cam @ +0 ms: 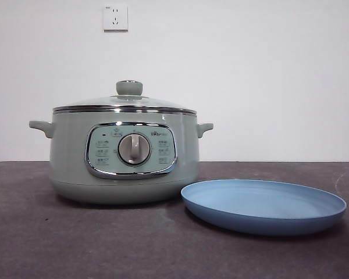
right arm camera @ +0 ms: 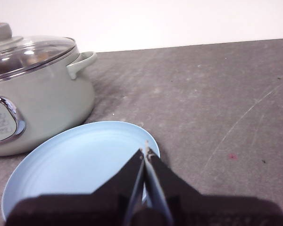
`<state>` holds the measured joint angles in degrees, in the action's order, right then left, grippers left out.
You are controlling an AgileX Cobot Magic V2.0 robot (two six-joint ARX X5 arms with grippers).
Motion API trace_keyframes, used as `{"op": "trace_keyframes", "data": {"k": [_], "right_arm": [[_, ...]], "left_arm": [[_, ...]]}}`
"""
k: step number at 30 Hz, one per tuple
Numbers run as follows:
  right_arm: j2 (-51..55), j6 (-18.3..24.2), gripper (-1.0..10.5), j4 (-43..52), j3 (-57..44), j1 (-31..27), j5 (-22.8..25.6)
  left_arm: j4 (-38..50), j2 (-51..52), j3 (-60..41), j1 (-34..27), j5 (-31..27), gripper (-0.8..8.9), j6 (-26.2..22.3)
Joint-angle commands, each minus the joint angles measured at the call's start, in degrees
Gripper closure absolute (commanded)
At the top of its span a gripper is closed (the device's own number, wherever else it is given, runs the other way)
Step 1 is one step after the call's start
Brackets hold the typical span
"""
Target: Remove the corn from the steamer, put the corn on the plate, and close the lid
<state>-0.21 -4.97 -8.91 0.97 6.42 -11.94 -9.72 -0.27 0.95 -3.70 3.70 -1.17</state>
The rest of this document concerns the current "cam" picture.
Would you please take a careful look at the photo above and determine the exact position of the pale green electric steamer pot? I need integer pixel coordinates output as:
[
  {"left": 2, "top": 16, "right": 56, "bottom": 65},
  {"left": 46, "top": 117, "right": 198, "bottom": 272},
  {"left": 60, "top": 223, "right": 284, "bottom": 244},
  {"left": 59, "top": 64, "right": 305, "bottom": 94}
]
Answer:
[{"left": 29, "top": 109, "right": 213, "bottom": 206}]

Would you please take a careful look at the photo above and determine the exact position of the blue round plate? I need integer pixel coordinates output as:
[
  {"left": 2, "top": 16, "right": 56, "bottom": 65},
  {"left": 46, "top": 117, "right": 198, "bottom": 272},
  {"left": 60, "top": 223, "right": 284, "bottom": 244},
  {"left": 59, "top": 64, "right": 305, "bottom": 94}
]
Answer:
[{"left": 180, "top": 178, "right": 348, "bottom": 237}]

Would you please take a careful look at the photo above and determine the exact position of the glass lid with green knob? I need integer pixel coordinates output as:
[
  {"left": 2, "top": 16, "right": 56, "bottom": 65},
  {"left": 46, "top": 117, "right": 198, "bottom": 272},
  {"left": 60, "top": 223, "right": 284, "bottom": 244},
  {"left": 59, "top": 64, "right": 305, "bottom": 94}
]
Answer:
[{"left": 52, "top": 80, "right": 197, "bottom": 115}]

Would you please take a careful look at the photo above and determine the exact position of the white wall power socket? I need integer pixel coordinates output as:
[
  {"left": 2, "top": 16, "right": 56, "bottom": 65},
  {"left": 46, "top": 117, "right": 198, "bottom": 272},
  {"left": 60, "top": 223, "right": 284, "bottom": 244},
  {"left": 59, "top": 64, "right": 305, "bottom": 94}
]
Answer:
[{"left": 102, "top": 4, "right": 129, "bottom": 33}]

